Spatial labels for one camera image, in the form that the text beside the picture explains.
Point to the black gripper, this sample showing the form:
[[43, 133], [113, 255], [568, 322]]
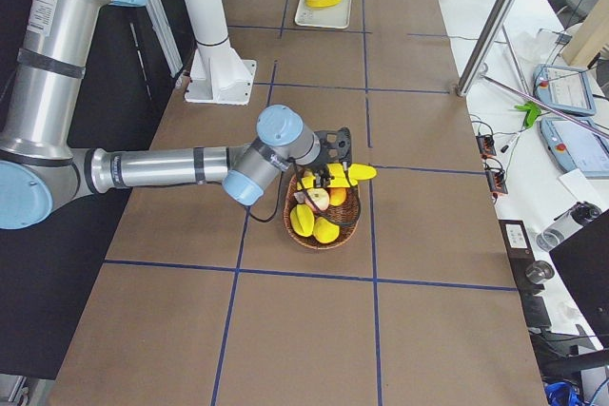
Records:
[[322, 174]]

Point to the yellow banana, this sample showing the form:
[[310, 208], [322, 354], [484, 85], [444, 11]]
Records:
[[322, 4], [355, 173], [315, 181]]

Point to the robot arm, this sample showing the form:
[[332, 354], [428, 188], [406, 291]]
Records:
[[51, 155]]

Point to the woven wicker basket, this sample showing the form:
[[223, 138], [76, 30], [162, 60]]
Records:
[[345, 216]]

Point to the orange fruit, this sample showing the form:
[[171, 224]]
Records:
[[337, 196]]

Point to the white bear tray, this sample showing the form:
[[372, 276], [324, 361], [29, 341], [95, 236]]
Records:
[[331, 17]]

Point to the yellow starfruit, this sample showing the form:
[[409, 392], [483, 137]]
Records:
[[302, 220]]

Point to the yellow lemon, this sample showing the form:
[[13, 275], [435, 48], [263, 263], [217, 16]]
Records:
[[324, 231]]

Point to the orange circuit board far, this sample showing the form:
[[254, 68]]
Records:
[[486, 145]]

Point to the orange circuit board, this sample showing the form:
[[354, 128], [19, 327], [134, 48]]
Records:
[[496, 181], [486, 145]]

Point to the orange circuit board near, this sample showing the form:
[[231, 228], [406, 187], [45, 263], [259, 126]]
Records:
[[496, 181]]

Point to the long metal reacher grabber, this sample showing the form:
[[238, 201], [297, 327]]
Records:
[[516, 62]]

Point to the near blue teach pendant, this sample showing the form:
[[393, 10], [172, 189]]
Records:
[[573, 147]]

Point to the blue teach pendant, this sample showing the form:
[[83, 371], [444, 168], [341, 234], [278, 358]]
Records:
[[564, 88], [573, 147]]

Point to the far blue teach pendant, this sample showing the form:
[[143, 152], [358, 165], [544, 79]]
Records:
[[564, 88]]

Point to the clear water bottle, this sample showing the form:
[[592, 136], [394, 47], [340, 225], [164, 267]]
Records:
[[567, 224]]

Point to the black monitor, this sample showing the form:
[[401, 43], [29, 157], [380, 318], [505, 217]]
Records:
[[582, 264]]

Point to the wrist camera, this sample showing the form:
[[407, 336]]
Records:
[[340, 145]]

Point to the white pedestal base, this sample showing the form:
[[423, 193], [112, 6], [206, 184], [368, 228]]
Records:
[[218, 74]]

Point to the aluminium frame post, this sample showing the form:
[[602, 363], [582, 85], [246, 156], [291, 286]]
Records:
[[485, 42]]

